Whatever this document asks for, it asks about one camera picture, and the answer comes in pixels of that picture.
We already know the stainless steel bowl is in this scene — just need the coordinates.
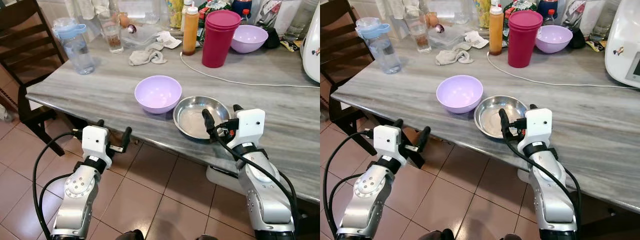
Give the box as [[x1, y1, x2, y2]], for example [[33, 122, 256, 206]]
[[473, 95, 529, 139], [173, 95, 232, 140]]

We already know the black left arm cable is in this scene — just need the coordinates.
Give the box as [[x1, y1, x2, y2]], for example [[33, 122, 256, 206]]
[[32, 130, 84, 240], [322, 129, 376, 240]]

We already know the white crumpled tissue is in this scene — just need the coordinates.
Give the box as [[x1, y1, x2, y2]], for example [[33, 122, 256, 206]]
[[463, 31, 490, 50], [156, 31, 182, 50]]

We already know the white kitchen appliance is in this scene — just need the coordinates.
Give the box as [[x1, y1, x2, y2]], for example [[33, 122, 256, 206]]
[[301, 5, 321, 83], [604, 0, 640, 89]]

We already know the clear drinking glass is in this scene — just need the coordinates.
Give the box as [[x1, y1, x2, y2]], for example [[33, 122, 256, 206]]
[[98, 12, 124, 55], [405, 12, 432, 54]]

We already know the grey crumpled cloth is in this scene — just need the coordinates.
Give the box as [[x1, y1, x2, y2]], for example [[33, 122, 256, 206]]
[[435, 42, 475, 66], [128, 42, 168, 67]]

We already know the clear glass jar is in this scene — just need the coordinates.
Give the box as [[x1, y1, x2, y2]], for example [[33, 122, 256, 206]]
[[590, 0, 619, 42], [287, 0, 315, 42]]

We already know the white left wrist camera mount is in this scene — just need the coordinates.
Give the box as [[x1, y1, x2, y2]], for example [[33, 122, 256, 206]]
[[373, 124, 407, 166], [81, 125, 113, 169]]

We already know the white power cable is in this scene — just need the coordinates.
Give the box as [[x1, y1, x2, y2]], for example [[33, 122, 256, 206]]
[[486, 51, 623, 91], [179, 51, 321, 90]]

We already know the yellow snack packet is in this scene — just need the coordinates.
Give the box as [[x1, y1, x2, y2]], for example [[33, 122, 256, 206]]
[[167, 0, 184, 29], [475, 0, 493, 29]]

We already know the small black pouch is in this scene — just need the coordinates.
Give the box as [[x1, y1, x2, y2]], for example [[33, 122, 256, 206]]
[[265, 27, 281, 49], [570, 27, 586, 49]]

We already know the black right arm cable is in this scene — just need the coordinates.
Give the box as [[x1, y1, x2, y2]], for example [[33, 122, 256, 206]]
[[505, 134, 582, 223], [212, 131, 300, 223]]

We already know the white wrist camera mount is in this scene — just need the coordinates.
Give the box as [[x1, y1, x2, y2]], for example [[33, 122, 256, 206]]
[[227, 108, 266, 149], [517, 107, 553, 146], [81, 125, 113, 169], [373, 124, 407, 166]]

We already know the green food packet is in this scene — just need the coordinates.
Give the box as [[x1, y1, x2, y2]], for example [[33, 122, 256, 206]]
[[197, 0, 232, 42], [502, 0, 538, 31]]

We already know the red plastic tumbler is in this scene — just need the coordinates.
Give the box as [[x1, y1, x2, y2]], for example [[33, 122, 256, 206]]
[[202, 9, 242, 69], [507, 10, 544, 69]]

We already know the dark wooden chair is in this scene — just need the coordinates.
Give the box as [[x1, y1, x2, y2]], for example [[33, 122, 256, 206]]
[[0, 0, 90, 157], [320, 0, 381, 157]]

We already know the clear blue-lidded water bottle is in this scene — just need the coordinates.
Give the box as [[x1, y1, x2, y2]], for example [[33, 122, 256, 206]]
[[355, 17, 402, 75], [52, 17, 96, 76]]

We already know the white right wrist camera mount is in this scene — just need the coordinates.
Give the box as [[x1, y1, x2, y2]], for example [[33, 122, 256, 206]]
[[227, 108, 266, 149], [517, 107, 553, 146]]

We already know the clear plastic food container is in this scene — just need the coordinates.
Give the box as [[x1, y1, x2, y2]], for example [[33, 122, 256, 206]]
[[429, 24, 471, 49], [121, 24, 163, 49]]

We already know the black robot left foot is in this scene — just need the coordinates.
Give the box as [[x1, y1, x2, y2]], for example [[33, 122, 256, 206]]
[[419, 228, 455, 240], [116, 229, 146, 240]]

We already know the lilac plastic bowl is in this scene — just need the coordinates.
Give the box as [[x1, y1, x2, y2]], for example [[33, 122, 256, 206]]
[[230, 24, 269, 54], [134, 75, 183, 115], [535, 24, 574, 54], [436, 75, 484, 114]]

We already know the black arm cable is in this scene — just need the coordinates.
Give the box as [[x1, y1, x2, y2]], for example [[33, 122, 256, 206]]
[[212, 131, 300, 223], [505, 134, 582, 223], [322, 129, 376, 240], [32, 130, 84, 240]]

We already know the orange liquid squeeze bottle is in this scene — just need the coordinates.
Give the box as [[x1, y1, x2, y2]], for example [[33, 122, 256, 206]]
[[489, 4, 505, 56], [182, 5, 200, 56]]

